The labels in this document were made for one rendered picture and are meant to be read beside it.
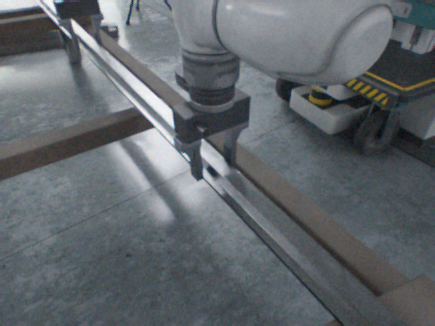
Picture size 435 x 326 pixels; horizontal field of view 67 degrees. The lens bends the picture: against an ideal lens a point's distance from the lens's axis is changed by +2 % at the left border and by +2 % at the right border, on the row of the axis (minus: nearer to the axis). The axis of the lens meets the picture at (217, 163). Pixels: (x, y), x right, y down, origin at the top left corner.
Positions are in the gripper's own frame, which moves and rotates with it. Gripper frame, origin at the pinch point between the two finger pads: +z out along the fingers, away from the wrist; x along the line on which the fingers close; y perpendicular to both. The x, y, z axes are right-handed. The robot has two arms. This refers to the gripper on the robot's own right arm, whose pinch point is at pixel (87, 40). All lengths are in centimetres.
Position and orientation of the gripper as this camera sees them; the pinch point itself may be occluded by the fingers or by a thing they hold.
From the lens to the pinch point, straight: 129.4
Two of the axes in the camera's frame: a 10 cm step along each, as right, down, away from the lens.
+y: 5.6, 5.3, -6.4
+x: 8.3, -3.7, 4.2
